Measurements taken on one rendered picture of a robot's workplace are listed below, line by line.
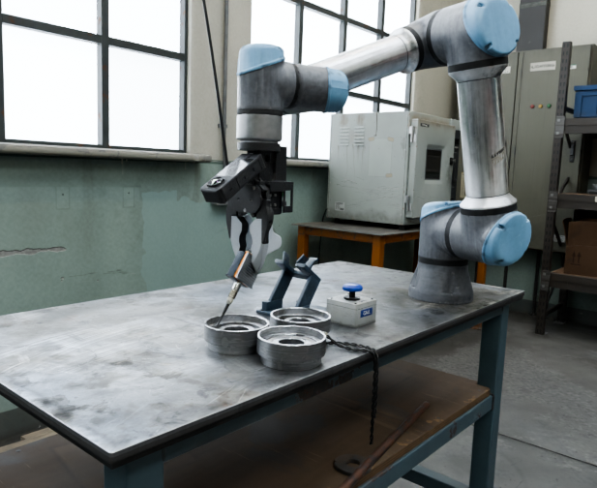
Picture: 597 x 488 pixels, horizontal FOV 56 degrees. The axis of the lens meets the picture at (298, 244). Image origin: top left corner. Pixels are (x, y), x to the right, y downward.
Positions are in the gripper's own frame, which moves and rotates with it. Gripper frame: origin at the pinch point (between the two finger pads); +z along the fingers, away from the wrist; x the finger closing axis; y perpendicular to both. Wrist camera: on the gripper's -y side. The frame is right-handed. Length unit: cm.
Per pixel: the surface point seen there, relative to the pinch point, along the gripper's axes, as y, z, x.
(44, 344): -24.8, 13.0, 20.1
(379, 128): 209, -40, 107
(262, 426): 17.1, 38.1, 11.3
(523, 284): 403, 70, 83
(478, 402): 67, 40, -16
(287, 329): 0.8, 9.6, -8.7
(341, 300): 20.7, 8.7, -4.8
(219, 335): -8.7, 9.9, -2.9
